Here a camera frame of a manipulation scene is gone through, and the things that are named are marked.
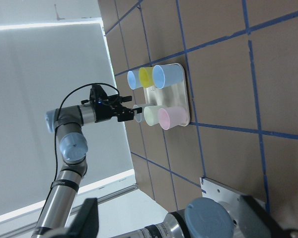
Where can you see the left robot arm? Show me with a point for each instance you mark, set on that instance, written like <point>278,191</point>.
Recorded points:
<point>66,124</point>

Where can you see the cream plastic tray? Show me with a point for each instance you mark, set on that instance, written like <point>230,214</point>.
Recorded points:
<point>172,96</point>

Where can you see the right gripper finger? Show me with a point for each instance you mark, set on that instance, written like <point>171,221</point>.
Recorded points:
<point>86,222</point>

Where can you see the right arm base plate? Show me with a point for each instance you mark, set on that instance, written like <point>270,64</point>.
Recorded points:
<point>224,198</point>

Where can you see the pink cup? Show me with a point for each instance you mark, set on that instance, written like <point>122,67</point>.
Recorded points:
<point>172,116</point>

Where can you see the light blue cup near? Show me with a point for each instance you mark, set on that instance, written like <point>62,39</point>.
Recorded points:
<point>133,79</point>

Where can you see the light blue cup far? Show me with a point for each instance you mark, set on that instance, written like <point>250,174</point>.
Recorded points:
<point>167,75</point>

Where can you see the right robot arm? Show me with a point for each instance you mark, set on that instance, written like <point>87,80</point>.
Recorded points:
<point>205,218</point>

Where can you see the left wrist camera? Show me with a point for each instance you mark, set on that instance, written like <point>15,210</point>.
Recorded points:
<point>97,96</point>

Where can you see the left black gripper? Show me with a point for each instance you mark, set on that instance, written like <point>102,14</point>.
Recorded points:
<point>106,112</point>

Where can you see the cream white cup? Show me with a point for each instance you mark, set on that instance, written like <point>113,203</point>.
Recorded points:
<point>151,114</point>

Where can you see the yellow cup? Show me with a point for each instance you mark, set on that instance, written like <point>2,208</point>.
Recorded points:
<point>145,77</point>

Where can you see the light blue cup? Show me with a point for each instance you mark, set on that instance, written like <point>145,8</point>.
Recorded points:
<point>133,79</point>
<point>167,75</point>

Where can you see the grey cup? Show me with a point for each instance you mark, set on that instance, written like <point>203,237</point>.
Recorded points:
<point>139,116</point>

